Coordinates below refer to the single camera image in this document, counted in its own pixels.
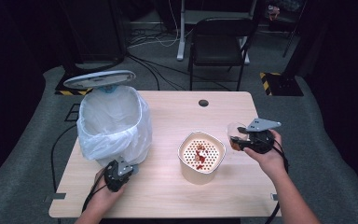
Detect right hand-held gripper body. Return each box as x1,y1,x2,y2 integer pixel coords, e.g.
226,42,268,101
244,117,282,155

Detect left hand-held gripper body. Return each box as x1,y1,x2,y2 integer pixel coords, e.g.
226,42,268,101
103,157,140,193

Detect clear plastic cup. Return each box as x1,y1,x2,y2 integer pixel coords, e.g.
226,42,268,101
227,121,250,152

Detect white bin with plastic liner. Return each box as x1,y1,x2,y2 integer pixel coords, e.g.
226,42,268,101
76,85,154,167

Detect beige bucket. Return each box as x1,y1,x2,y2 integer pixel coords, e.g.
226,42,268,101
177,130,227,186

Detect white bin lid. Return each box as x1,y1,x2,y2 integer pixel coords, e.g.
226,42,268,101
62,69,137,95

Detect person's left hand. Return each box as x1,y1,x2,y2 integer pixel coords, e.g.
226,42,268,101
88,169,126,213

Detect person's right hand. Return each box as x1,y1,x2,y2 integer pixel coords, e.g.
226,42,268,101
243,129,289,182

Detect perforated strainer insert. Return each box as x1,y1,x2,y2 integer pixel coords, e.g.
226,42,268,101
181,137,222,172

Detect red brown food scraps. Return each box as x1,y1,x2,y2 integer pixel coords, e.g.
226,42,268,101
194,143,208,171

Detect black base with hazard tape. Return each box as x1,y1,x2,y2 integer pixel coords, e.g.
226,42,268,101
54,72,102,96
259,72,305,97

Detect black folding chair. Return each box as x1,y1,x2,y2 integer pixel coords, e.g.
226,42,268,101
187,17,256,91

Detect black cabinet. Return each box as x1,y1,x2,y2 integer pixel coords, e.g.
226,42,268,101
58,0,129,64

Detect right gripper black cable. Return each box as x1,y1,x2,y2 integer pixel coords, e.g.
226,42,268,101
264,139,291,224

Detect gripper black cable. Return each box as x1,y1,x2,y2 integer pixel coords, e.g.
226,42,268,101
264,139,291,224
81,177,107,213

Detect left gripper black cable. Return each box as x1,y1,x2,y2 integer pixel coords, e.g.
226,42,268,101
81,177,107,213

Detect black floor cable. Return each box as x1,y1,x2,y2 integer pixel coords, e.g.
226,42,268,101
50,124,77,194

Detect bundle of black floor cables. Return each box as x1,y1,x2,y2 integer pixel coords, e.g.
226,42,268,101
126,52,232,91

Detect white metal desk frame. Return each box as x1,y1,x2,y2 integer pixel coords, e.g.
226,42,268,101
176,0,258,65

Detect white floor cables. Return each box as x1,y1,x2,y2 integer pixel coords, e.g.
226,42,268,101
127,0,181,49

